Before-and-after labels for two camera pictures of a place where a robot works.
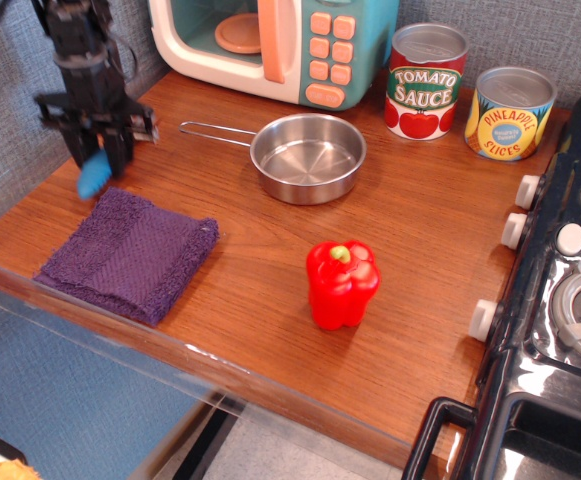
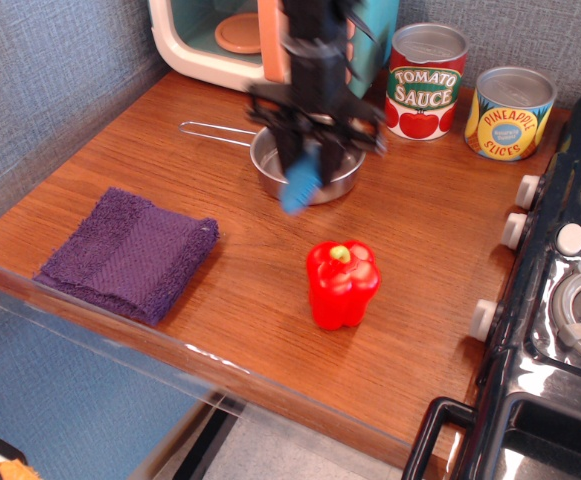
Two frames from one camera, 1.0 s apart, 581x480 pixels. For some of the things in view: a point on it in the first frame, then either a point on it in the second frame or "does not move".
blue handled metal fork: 95,172 -> 302,182
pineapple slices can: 508,113 does not move
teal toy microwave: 325,54 does not move
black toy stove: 543,404 does not move
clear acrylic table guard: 63,390 does not move
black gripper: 94,97 -> 316,112
